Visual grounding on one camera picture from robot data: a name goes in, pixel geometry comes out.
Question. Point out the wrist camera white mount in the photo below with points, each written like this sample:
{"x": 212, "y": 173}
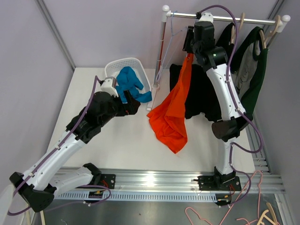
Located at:
{"x": 206, "y": 17}
{"x": 109, "y": 85}

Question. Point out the pink wire hanger on floor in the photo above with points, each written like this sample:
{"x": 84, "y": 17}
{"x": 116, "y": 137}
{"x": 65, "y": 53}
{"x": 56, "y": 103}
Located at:
{"x": 243, "y": 193}

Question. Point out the light blue wire hanger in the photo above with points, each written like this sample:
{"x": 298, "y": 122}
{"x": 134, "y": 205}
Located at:
{"x": 163, "y": 52}

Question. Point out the beige wooden hanger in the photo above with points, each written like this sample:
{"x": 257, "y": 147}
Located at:
{"x": 234, "y": 29}
{"x": 270, "y": 34}

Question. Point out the orange t shirt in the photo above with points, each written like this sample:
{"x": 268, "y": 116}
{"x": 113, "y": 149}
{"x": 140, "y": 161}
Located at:
{"x": 167, "y": 120}

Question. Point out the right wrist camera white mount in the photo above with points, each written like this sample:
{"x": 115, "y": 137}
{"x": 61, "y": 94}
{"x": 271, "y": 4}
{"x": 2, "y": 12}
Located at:
{"x": 206, "y": 17}

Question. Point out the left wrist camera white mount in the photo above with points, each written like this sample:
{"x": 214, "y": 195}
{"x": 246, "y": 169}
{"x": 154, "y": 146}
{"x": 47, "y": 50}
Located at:
{"x": 109, "y": 85}

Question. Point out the green white raglan shirt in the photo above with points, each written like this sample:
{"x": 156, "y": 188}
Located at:
{"x": 249, "y": 66}

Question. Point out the metal clothes rack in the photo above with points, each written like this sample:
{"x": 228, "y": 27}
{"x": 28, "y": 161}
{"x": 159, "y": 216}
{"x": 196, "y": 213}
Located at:
{"x": 284, "y": 19}

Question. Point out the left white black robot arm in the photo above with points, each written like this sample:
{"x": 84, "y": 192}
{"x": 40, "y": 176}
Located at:
{"x": 39, "y": 185}

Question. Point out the white cable duct strip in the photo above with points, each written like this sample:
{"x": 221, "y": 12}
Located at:
{"x": 139, "y": 196}

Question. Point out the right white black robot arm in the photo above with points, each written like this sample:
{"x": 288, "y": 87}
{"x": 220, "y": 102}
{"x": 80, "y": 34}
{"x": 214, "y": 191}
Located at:
{"x": 214, "y": 61}

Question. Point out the blue t shirt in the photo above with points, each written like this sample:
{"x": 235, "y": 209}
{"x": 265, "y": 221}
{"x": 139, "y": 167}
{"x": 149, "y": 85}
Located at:
{"x": 127, "y": 80}

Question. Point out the beige hanger on floor right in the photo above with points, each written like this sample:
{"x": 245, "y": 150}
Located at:
{"x": 268, "y": 215}

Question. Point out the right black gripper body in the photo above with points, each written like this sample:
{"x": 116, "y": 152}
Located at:
{"x": 188, "y": 47}

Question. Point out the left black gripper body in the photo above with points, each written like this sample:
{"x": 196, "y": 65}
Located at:
{"x": 125, "y": 109}

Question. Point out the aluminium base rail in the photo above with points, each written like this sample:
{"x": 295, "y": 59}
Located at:
{"x": 181, "y": 182}

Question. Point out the black t shirt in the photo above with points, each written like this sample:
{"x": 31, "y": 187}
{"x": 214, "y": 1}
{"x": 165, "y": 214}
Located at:
{"x": 201, "y": 96}

